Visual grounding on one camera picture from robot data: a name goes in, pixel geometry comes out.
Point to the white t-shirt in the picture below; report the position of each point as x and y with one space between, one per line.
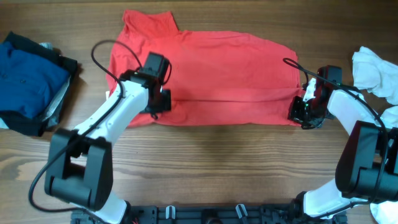
377 76

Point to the blue folded shirt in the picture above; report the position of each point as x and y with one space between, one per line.
28 82

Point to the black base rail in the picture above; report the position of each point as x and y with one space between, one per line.
264 214

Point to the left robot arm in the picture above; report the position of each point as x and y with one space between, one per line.
81 170

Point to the red FRAM t-shirt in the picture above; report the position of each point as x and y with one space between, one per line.
217 78

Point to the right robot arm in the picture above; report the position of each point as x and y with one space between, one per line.
367 169

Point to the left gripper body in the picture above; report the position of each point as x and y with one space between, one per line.
165 100

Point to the black folded garment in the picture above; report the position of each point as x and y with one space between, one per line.
36 126

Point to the grey folded garment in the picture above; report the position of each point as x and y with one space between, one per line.
52 112

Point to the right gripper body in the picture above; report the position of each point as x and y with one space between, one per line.
298 112

